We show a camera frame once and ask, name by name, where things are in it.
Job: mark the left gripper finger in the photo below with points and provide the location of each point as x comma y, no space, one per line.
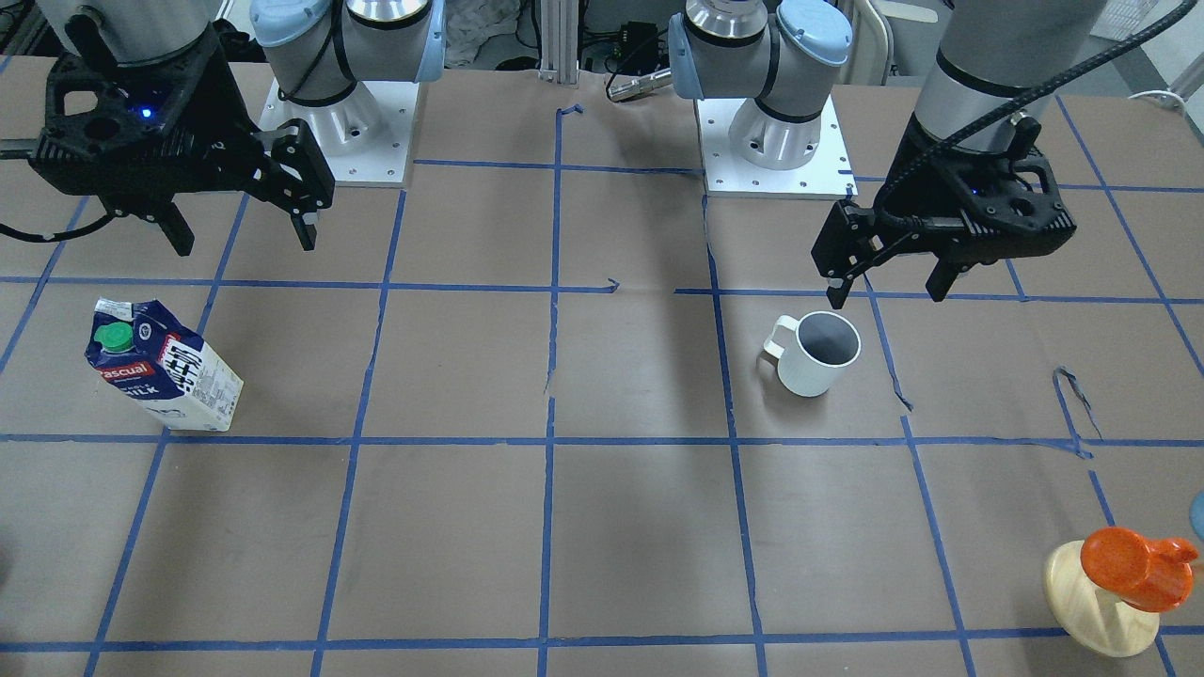
943,276
852,241

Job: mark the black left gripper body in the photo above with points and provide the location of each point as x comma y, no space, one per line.
901,196

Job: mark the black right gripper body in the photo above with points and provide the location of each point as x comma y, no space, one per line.
223,111

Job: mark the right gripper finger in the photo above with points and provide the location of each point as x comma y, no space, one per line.
293,175
172,223

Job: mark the white ribbed mug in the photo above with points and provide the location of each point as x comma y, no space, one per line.
812,351

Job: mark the blue white milk carton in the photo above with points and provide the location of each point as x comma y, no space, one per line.
146,353

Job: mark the blue mug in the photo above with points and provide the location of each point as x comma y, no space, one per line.
1196,515

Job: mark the orange mug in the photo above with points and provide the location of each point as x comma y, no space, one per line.
1153,576

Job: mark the wooden mug tree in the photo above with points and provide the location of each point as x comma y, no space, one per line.
1093,616

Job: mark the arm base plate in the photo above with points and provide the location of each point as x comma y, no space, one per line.
367,139
749,154

